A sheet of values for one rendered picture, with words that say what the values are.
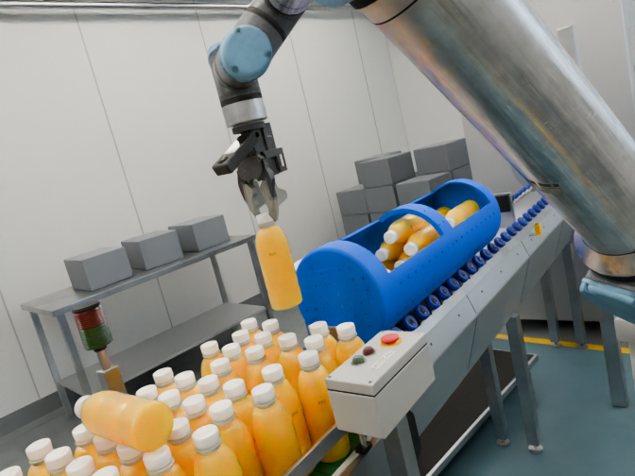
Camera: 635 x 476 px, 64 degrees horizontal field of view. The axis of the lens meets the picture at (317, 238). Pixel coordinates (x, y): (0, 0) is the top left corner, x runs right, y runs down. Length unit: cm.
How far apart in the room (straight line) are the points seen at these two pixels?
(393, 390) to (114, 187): 389
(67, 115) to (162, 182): 92
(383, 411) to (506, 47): 60
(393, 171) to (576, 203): 441
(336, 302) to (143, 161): 357
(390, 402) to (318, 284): 51
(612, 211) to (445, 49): 28
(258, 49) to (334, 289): 63
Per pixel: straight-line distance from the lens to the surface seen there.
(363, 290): 126
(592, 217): 65
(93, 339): 129
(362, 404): 89
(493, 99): 52
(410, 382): 96
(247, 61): 97
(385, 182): 503
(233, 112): 109
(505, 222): 243
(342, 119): 636
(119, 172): 462
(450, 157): 511
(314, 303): 137
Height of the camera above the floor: 149
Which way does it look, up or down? 10 degrees down
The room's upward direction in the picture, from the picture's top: 14 degrees counter-clockwise
